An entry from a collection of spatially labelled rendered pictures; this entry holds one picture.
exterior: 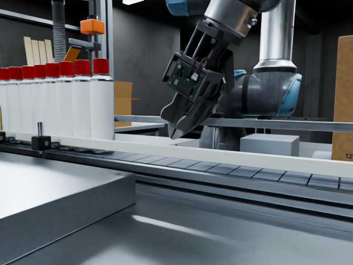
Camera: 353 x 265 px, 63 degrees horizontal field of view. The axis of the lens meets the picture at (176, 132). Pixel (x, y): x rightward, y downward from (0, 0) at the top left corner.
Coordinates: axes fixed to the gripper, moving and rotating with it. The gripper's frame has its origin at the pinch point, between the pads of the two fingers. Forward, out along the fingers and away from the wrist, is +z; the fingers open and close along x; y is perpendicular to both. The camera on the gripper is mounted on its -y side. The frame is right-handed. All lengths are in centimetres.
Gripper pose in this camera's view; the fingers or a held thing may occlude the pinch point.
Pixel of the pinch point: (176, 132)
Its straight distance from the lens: 55.3
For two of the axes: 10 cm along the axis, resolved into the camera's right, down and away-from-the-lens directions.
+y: -5.1, 0.9, -8.6
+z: -4.3, 8.3, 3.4
